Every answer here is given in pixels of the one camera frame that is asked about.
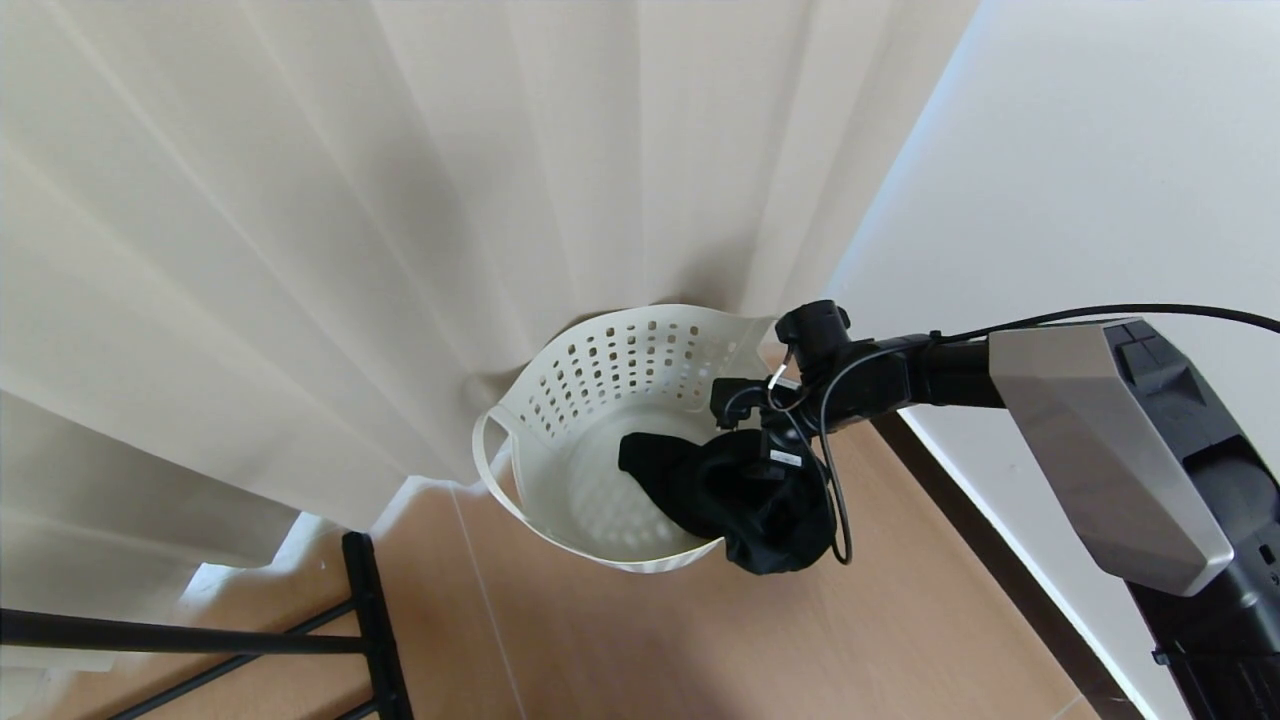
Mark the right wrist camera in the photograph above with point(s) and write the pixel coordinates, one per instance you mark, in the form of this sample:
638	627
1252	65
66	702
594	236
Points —
735	400

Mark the white laundry basket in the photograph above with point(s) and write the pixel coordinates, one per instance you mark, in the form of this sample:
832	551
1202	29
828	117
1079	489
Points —
620	370

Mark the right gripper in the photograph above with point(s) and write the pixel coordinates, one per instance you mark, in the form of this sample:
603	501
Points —
785	455

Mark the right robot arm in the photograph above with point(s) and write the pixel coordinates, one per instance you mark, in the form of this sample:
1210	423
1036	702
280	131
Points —
1100	440

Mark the beige curtain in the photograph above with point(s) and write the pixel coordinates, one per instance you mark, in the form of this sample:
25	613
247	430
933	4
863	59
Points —
350	200

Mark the black clothes rack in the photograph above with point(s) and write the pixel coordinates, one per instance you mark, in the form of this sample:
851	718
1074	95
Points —
370	620

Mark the black garment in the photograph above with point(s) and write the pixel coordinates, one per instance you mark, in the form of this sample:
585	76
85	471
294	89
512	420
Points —
720	500

